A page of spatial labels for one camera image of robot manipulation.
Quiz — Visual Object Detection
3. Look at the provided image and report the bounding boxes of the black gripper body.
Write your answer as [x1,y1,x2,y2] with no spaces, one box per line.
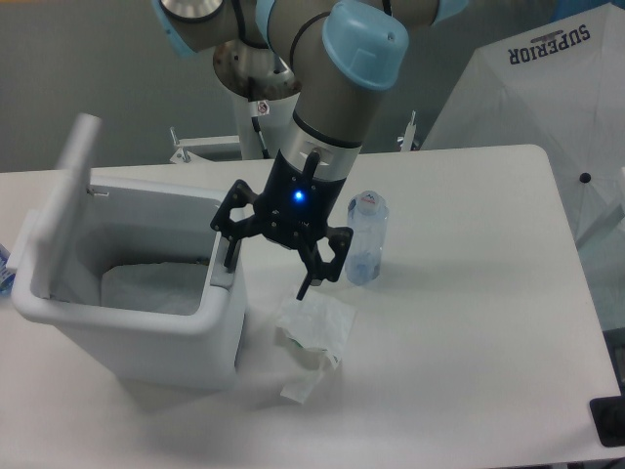
[253,149,345,249]

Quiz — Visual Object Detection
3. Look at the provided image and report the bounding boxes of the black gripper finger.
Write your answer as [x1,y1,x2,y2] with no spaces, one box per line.
[295,225,354,301]
[209,178,264,271]

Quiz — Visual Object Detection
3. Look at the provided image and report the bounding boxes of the white plastic trash can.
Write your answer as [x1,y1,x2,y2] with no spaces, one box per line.
[7,113,247,391]

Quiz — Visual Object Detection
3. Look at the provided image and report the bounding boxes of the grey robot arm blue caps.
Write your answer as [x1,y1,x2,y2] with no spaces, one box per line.
[152,1,465,287]

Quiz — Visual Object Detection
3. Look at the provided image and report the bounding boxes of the clear plastic water bottle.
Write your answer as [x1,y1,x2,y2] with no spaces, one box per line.
[345,191,389,285]

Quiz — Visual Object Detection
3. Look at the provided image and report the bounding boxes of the crumpled white plastic wrapper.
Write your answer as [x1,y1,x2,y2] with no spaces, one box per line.
[276,291,357,404]

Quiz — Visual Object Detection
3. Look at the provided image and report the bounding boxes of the blue white carton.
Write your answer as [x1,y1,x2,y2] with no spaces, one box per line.
[0,245,15,297]

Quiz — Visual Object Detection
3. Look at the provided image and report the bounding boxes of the white superior umbrella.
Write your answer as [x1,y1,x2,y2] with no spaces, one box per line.
[423,4,624,237]

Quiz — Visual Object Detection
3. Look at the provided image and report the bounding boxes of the black device table corner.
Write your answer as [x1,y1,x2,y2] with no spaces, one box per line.
[590,396,624,448]

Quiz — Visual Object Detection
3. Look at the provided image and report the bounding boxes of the black pedestal cable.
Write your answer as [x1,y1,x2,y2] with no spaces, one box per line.
[249,100,272,160]

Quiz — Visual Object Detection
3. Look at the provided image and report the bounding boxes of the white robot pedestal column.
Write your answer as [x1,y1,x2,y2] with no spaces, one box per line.
[231,94,299,158]

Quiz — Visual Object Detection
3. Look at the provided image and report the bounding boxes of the white metal base frame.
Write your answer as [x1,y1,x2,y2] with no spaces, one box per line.
[168,109,422,165]

